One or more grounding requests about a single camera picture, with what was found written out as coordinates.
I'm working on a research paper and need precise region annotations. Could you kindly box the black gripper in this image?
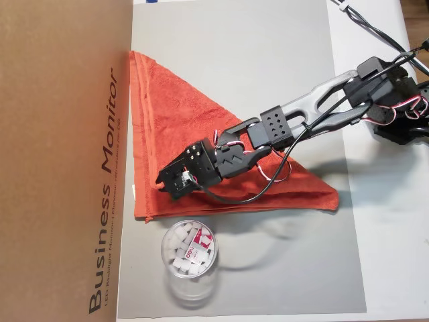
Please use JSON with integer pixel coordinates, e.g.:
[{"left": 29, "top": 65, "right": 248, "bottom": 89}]
[{"left": 155, "top": 140, "right": 223, "bottom": 194}]

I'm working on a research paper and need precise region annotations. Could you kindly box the orange terry towel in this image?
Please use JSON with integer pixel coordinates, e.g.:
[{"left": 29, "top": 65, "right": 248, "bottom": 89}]
[{"left": 128, "top": 50, "right": 339, "bottom": 223}]

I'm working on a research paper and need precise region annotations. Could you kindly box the clear jar of white cubes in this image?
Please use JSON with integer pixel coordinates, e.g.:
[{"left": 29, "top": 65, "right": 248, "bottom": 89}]
[{"left": 160, "top": 219, "right": 222, "bottom": 309}]

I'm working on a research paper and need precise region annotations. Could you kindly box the red white label card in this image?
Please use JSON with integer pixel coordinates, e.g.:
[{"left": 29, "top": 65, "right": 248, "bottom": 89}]
[{"left": 184, "top": 227, "right": 214, "bottom": 264}]

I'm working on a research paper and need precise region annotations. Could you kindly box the brown cardboard monitor box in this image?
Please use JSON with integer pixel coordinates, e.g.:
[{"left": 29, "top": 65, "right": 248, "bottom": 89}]
[{"left": 0, "top": 0, "right": 135, "bottom": 322}]

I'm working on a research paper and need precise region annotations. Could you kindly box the grey rectangular mat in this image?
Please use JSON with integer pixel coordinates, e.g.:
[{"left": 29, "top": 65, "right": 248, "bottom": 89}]
[{"left": 117, "top": 0, "right": 368, "bottom": 319}]

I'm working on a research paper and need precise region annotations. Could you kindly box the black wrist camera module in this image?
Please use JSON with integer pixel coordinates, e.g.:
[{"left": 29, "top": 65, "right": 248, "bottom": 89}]
[{"left": 158, "top": 156, "right": 202, "bottom": 203}]

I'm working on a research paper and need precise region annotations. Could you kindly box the red white servo wire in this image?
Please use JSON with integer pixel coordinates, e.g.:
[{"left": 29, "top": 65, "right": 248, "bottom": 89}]
[{"left": 212, "top": 95, "right": 429, "bottom": 184}]

